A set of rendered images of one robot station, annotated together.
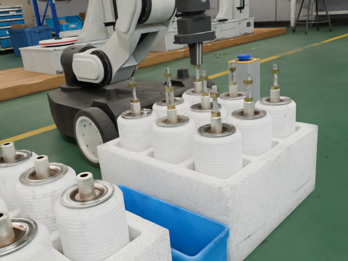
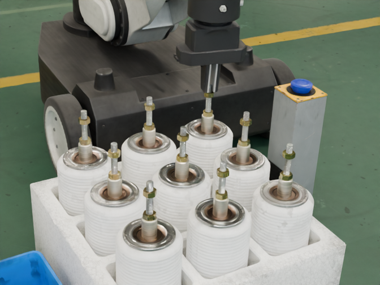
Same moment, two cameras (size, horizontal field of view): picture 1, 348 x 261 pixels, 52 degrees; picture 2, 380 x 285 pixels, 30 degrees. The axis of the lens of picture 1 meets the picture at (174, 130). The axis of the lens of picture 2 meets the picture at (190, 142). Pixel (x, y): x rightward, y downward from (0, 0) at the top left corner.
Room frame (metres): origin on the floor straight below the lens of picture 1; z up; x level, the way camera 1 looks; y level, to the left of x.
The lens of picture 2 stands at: (-0.11, -0.34, 0.85)
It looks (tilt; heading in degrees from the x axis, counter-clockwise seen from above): 29 degrees down; 15
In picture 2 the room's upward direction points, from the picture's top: 2 degrees clockwise
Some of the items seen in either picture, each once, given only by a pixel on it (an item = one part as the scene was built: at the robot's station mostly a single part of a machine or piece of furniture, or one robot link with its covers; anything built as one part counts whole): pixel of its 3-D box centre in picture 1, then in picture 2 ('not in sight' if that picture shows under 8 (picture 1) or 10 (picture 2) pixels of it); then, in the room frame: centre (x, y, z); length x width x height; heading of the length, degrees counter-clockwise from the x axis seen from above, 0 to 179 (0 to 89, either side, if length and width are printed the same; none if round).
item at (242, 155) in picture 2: (233, 91); (243, 152); (0.91, -0.16, 0.26); 0.02 x 0.02 x 0.03
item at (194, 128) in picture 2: (198, 91); (207, 129); (0.99, -0.08, 0.25); 0.08 x 0.08 x 0.01
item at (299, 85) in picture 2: (244, 58); (301, 87); (1.08, -0.23, 0.32); 0.04 x 0.04 x 0.02
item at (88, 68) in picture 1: (105, 64); (129, 8); (1.50, 0.26, 0.28); 0.21 x 0.20 x 0.13; 44
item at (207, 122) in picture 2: (198, 87); (207, 122); (0.99, -0.08, 0.26); 0.02 x 0.02 x 0.03
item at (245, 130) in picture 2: (232, 76); (245, 132); (0.91, -0.16, 0.30); 0.01 x 0.01 x 0.08
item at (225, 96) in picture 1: (233, 96); (242, 159); (0.91, -0.16, 0.25); 0.08 x 0.08 x 0.01
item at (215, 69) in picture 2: (199, 52); (216, 73); (1.00, -0.09, 0.36); 0.03 x 0.02 x 0.06; 33
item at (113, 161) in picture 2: (170, 98); (114, 164); (0.74, 0.00, 0.30); 0.01 x 0.01 x 0.08
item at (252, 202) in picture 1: (209, 168); (178, 254); (0.82, -0.08, 0.09); 0.39 x 0.39 x 0.18; 46
